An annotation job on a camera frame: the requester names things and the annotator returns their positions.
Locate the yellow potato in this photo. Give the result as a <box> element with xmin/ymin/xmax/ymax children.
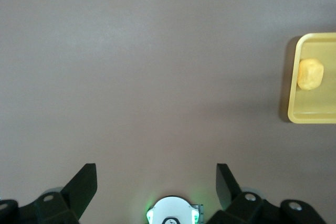
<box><xmin>297</xmin><ymin>58</ymin><xmax>324</xmax><ymax>91</ymax></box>

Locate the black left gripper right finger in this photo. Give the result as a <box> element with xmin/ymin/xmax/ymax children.
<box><xmin>206</xmin><ymin>163</ymin><xmax>327</xmax><ymax>224</ymax></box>

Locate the brown table mat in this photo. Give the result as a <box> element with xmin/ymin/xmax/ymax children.
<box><xmin>0</xmin><ymin>0</ymin><xmax>336</xmax><ymax>224</ymax></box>

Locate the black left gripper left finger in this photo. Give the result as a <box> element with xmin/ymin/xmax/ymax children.
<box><xmin>0</xmin><ymin>163</ymin><xmax>98</xmax><ymax>224</ymax></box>

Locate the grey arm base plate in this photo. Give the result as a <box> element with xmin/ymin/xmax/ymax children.
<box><xmin>190</xmin><ymin>204</ymin><xmax>205</xmax><ymax>224</ymax></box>

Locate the yellow plastic tray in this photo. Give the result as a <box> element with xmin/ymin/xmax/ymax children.
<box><xmin>287</xmin><ymin>32</ymin><xmax>336</xmax><ymax>124</ymax></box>

